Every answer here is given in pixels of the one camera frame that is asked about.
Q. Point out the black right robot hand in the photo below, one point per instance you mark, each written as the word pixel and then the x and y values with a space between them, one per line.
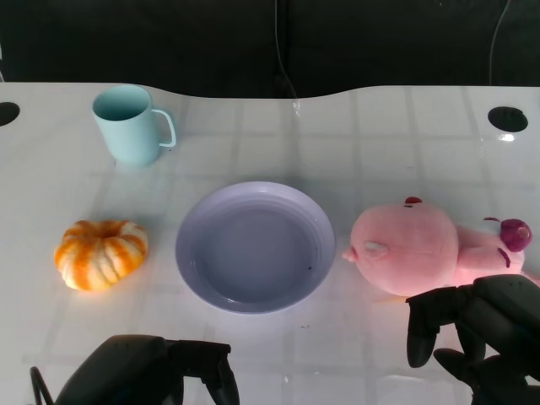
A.
pixel 485 329

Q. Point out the orange white striped pumpkin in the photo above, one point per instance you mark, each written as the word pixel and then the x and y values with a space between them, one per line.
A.
pixel 100 254

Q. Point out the lavender round plate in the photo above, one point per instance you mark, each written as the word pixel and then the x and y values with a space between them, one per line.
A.
pixel 256 247

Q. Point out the light blue plastic mug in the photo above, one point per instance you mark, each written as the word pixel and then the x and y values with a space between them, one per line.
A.
pixel 126 126

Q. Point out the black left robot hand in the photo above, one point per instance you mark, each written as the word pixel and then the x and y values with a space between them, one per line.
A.
pixel 139 371

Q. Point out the pink plush pig doll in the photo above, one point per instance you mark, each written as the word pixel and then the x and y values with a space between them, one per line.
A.
pixel 411 253

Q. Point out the black round table grommet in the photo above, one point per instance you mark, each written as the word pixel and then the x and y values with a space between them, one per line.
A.
pixel 7 113
pixel 507 118

